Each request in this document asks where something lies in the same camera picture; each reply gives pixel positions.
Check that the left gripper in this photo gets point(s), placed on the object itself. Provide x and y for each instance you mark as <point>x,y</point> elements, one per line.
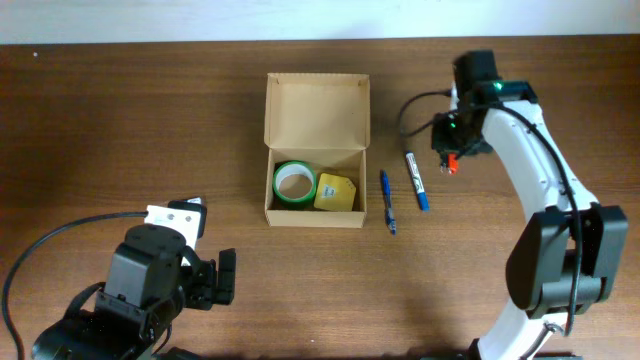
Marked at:
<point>220,279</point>

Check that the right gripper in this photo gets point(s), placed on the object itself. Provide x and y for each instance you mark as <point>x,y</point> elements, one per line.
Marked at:
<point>454,145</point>

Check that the orange grey stapler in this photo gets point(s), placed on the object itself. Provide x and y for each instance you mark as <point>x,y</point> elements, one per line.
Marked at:
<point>449,163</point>

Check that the green tape roll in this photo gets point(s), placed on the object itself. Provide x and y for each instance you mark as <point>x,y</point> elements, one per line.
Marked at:
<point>294,184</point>

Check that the yellow spiral notepad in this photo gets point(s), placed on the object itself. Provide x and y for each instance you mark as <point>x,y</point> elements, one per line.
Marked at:
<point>335,193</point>

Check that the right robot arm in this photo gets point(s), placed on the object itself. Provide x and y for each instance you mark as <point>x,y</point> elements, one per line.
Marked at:
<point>568,255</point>

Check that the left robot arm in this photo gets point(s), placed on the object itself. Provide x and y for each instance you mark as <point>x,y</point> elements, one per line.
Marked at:
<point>154,275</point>

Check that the blue white marker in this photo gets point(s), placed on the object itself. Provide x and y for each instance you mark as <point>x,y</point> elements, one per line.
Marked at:
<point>417,181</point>

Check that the blue ballpoint pen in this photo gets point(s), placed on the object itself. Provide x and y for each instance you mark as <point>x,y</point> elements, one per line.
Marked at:
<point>389,215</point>

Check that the brown cardboard box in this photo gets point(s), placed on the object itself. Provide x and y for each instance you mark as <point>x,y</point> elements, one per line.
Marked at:
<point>322,119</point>

